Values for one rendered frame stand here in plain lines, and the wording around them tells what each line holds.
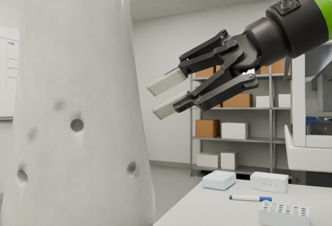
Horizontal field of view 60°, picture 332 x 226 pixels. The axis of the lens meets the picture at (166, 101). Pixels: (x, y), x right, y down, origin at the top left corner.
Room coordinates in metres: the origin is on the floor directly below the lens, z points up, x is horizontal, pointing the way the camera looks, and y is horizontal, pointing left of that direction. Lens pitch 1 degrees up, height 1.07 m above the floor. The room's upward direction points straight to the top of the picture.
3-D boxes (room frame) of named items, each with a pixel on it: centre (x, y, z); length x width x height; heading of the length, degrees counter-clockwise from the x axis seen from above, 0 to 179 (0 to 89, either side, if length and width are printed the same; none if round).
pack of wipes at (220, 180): (1.18, -0.22, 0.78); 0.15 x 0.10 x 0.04; 150
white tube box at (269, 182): (1.12, -0.40, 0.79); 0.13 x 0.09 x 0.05; 60
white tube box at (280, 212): (0.80, -0.33, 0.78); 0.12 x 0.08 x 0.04; 64
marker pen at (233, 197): (0.98, -0.28, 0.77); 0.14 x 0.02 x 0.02; 78
